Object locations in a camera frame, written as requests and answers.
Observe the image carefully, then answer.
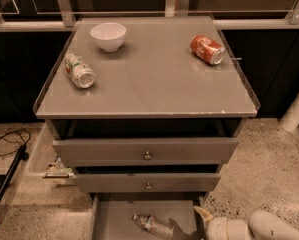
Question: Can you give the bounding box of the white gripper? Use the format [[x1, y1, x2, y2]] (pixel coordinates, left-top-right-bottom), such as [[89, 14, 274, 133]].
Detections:
[[194, 206, 253, 240]]

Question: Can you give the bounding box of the clear plastic water bottle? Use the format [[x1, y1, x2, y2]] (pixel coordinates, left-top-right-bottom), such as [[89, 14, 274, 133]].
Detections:
[[132, 213, 174, 240]]

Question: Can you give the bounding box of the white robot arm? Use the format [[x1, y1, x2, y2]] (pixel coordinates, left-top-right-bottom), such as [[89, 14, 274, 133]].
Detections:
[[194, 206, 299, 240]]

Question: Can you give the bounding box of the middle grey drawer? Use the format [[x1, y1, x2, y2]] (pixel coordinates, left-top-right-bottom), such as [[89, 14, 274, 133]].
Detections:
[[74, 173, 221, 193]]

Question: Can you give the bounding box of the grey drawer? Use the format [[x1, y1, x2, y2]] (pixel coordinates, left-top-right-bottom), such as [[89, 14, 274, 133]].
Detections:
[[74, 173, 221, 193], [52, 137, 238, 167], [90, 192, 207, 240]]

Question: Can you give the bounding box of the top drawer metal knob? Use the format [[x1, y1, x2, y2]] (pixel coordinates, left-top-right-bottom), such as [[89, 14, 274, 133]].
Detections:
[[143, 151, 152, 161]]

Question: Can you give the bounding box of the bottom grey drawer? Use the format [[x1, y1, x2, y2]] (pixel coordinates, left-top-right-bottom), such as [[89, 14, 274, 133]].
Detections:
[[90, 192, 207, 240]]

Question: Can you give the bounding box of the grey drawer cabinet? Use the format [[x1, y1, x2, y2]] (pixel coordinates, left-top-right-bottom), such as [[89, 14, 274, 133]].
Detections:
[[33, 15, 261, 240]]

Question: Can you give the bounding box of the top grey drawer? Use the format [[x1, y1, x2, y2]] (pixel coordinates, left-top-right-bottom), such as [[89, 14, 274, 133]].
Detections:
[[52, 137, 238, 167]]

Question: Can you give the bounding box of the red soda can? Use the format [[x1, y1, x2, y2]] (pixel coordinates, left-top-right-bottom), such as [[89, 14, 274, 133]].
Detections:
[[190, 35, 226, 65]]

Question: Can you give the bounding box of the clear plastic floor bin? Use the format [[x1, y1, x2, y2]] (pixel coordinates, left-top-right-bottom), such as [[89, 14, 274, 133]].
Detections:
[[25, 124, 75, 186]]

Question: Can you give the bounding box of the silver green soda can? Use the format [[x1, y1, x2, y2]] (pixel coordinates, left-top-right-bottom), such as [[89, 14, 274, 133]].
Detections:
[[65, 53, 95, 89]]

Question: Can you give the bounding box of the black stand leg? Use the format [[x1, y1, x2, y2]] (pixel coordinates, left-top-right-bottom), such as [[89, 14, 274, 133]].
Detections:
[[0, 144, 29, 202]]

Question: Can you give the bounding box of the white ceramic bowl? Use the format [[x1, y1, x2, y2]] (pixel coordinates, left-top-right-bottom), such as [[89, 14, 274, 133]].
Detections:
[[90, 22, 127, 52]]

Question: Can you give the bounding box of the white cylindrical post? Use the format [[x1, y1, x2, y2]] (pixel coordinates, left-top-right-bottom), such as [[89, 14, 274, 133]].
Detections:
[[280, 93, 299, 132]]

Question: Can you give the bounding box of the black cable on floor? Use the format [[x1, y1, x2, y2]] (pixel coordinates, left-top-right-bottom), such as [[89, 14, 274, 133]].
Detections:
[[0, 127, 32, 158]]

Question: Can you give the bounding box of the metal railing frame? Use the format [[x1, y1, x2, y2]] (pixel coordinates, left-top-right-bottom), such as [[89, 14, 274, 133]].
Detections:
[[0, 0, 299, 31]]

